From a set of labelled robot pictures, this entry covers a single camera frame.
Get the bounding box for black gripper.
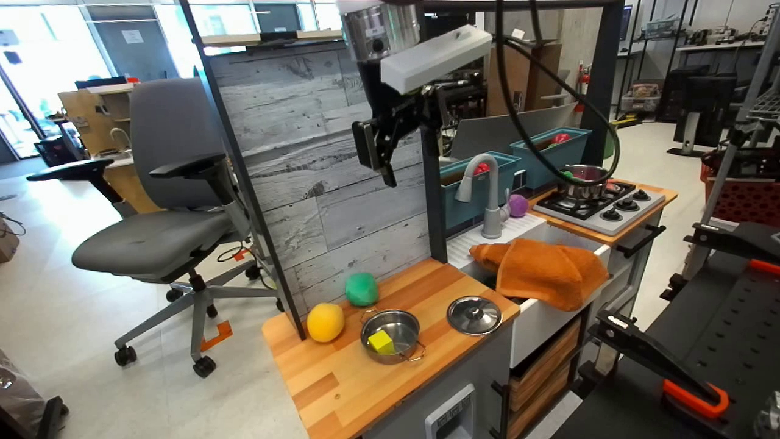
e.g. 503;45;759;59
352;89;427;190

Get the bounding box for green ball toy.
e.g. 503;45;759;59
342;272;382;309

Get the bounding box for grey toy faucet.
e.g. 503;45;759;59
454;152;506;241

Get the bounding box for yellow ball toy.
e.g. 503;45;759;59
304;300;347;346

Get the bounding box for yellow toy block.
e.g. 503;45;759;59
365;328;398;359

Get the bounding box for toy kitchen cabinet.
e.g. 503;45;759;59
263;180;679;439

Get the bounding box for white toy sink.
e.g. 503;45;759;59
447;213;620;369

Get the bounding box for grey toy stove top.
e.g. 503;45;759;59
531;178;667;240

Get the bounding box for grey wood panel board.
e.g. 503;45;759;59
205;37;433;328

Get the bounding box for large teal planter box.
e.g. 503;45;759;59
510;126;594;190

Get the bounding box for tall cardboard box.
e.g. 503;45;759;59
484;39;565;118

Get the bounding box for orange towel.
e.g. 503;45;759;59
470;236;612;314

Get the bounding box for grey office chair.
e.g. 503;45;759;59
27;76;288;380

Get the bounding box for large steel pot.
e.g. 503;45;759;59
559;162;610;204

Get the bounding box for red fire extinguisher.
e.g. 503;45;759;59
573;64;592;106

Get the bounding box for black kitchen frame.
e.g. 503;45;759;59
179;0;628;340

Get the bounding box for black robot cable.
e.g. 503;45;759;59
492;0;623;190

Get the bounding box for orange floor bracket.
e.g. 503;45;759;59
198;320;236;354

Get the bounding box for black clamp orange handle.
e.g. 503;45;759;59
594;312;733;425

